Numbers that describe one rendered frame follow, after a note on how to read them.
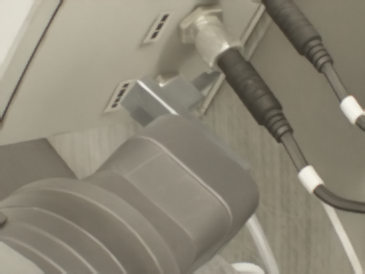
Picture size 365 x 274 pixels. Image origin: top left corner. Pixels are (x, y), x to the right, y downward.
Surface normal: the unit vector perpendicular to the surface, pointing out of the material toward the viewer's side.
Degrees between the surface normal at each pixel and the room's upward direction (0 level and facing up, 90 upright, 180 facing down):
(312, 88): 90
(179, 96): 44
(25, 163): 35
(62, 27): 133
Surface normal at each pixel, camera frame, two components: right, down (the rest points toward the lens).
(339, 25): -0.76, 0.14
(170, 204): 0.37, -0.55
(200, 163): 0.54, -0.69
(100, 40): 0.51, 0.73
